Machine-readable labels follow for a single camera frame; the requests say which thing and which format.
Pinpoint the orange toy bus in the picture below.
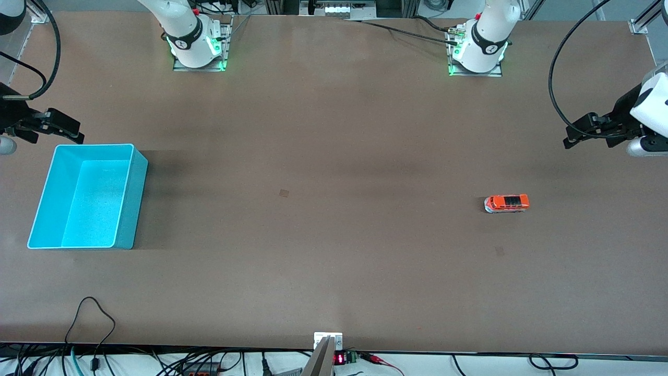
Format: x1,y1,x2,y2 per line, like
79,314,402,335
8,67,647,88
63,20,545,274
484,194,530,214

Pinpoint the blue plastic box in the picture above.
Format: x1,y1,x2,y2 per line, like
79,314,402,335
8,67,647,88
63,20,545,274
27,143,149,250

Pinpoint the dark power strip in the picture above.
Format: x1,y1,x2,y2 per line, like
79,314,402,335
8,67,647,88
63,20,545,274
180,361,223,376

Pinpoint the silver lit device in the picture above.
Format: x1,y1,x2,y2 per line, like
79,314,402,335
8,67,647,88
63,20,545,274
323,2,377,16

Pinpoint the red clip lead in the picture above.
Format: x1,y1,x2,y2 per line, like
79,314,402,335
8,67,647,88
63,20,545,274
360,352,405,376

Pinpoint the thin black cable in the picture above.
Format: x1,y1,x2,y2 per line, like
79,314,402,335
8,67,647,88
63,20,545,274
0,51,47,89

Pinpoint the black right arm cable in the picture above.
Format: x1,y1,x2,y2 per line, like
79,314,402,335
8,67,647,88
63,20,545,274
23,0,62,101

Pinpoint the aluminium frame profile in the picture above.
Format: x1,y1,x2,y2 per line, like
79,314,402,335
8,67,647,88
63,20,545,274
629,0,668,36

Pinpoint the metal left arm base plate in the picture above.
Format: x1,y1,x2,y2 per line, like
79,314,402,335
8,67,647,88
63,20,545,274
446,23,503,78

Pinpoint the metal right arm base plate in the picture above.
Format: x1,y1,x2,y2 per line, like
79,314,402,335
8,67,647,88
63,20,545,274
173,15,233,72

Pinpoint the black cable across table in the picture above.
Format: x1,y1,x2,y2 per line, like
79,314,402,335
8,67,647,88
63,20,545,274
342,16,462,48

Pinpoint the black coiled cable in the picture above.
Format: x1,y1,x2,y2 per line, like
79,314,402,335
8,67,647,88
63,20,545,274
528,353,579,370

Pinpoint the black looped cable with plug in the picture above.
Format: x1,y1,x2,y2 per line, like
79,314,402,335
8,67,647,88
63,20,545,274
64,296,116,372

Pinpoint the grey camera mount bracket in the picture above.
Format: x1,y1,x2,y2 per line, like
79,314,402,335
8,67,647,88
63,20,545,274
302,332,343,376

